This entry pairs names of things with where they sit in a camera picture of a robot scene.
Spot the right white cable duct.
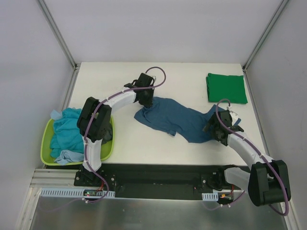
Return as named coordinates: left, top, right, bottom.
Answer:
left=201, top=192, right=219, bottom=202

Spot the left white cable duct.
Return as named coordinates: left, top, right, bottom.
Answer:
left=40, top=188, right=115, bottom=199

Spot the dark grey t shirt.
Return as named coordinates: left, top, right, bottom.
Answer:
left=101, top=122, right=113, bottom=145

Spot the dark blue t shirt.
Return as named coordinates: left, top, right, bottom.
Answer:
left=133, top=96, right=240, bottom=144

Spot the aluminium frame post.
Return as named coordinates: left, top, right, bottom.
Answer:
left=242, top=0, right=291, bottom=70
left=35, top=0, right=81, bottom=70

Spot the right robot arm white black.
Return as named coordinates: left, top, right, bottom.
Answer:
left=204, top=110, right=291, bottom=207

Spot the right aluminium frame post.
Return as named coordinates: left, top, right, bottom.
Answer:
left=242, top=0, right=291, bottom=70

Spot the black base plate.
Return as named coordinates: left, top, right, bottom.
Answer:
left=74, top=163, right=245, bottom=199

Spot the white cable duct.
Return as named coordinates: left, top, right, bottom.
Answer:
left=201, top=192, right=219, bottom=202
left=40, top=188, right=115, bottom=199

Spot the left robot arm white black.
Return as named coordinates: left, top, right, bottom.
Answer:
left=77, top=73, right=155, bottom=186

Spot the lime green plastic basket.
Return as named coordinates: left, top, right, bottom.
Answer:
left=40, top=119, right=115, bottom=167

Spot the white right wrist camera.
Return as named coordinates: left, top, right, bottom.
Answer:
left=229, top=110, right=241, bottom=125

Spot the folded green t shirt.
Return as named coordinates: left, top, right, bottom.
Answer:
left=206, top=73, right=248, bottom=104

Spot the left aluminium frame post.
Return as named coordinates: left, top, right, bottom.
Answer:
left=35, top=0, right=81, bottom=70

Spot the light blue t shirt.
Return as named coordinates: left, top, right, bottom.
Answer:
left=50, top=109, right=84, bottom=166

